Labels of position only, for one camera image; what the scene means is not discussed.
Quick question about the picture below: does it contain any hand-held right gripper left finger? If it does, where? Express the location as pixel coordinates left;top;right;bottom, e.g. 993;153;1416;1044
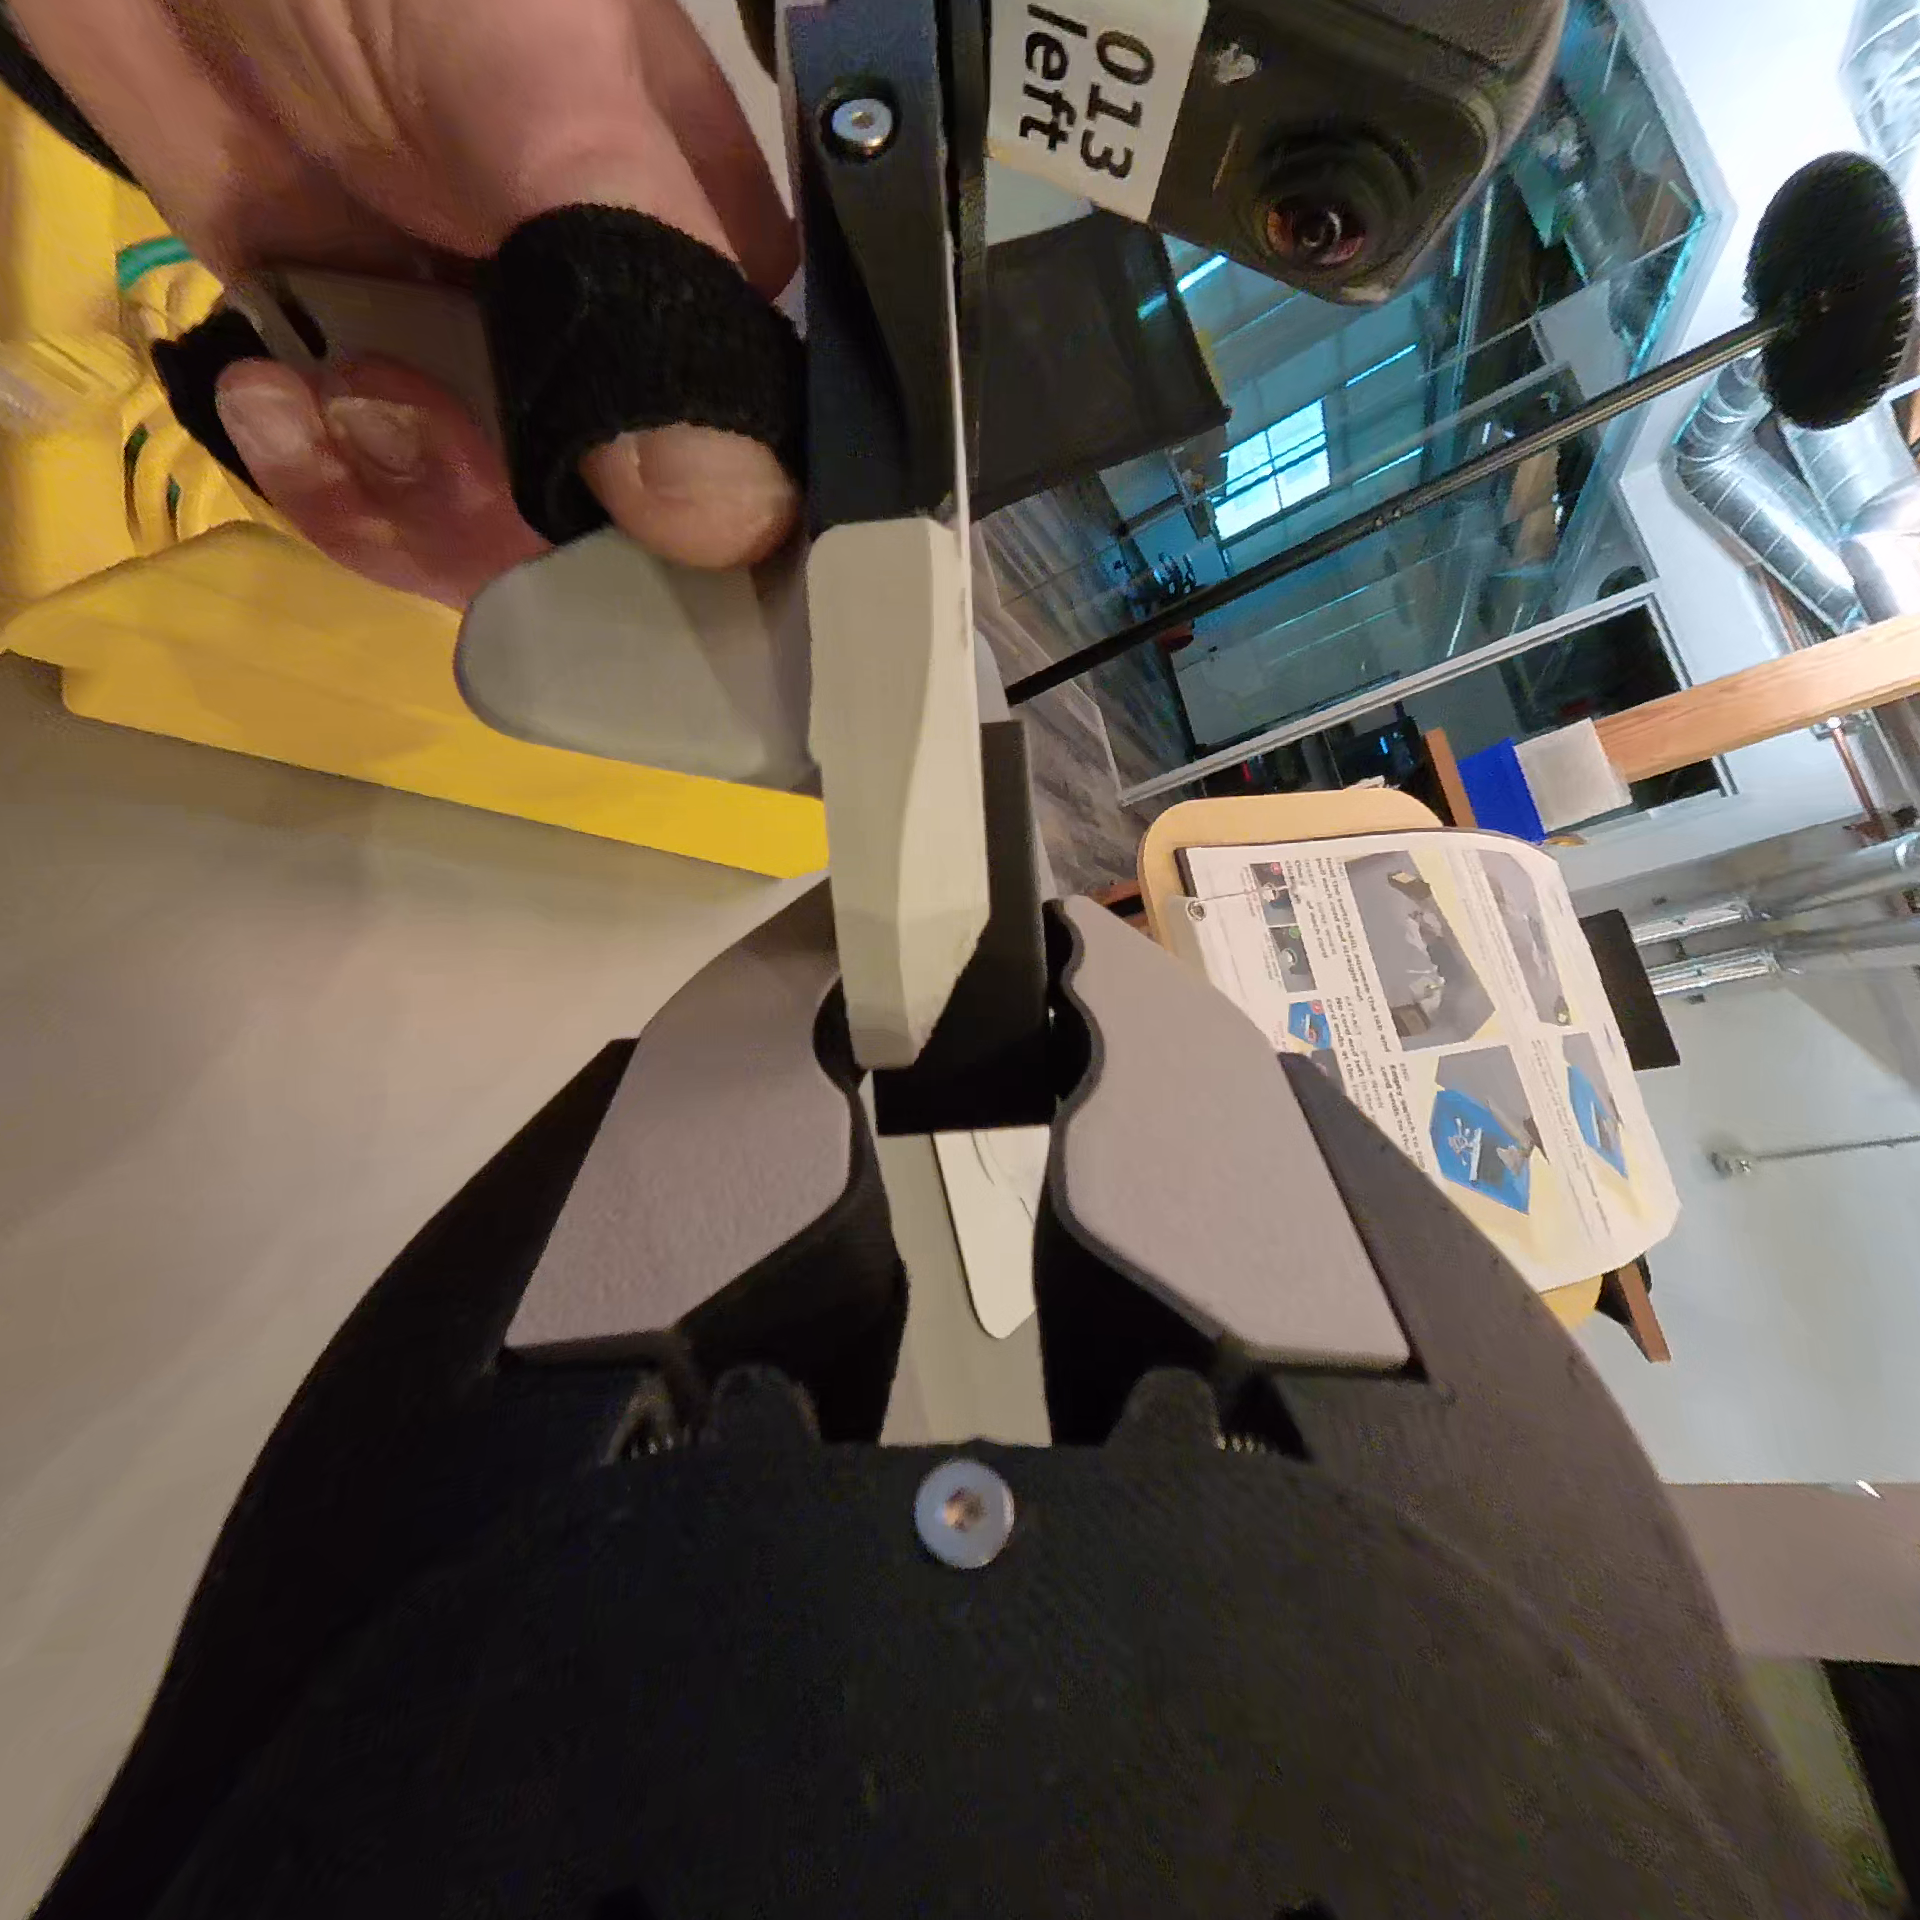
505;901;911;1448

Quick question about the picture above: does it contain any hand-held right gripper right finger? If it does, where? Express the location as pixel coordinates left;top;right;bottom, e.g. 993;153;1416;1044
1031;896;1414;1448

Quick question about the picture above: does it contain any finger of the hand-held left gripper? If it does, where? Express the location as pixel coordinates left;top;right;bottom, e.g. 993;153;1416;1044
807;516;993;1072

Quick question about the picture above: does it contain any yellow plastic bin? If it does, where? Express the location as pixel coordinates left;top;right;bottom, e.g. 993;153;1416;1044
0;65;830;880

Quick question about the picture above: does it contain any person's left hand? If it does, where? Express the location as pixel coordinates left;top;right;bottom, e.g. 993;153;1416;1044
0;0;804;607

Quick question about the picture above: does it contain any white stand base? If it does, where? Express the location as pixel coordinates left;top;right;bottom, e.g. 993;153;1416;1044
930;1125;1052;1340

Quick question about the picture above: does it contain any printed instruction sheet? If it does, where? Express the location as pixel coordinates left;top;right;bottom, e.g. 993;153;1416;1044
1176;832;1681;1292

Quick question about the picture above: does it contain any wooden beam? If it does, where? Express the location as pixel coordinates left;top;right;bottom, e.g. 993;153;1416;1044
1592;615;1920;783

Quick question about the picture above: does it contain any black disc lamp on pole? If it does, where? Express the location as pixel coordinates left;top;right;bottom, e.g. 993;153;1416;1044
1000;151;1920;710

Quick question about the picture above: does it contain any silver ventilation duct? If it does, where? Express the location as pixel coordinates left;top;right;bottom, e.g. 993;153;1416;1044
1670;351;1920;632

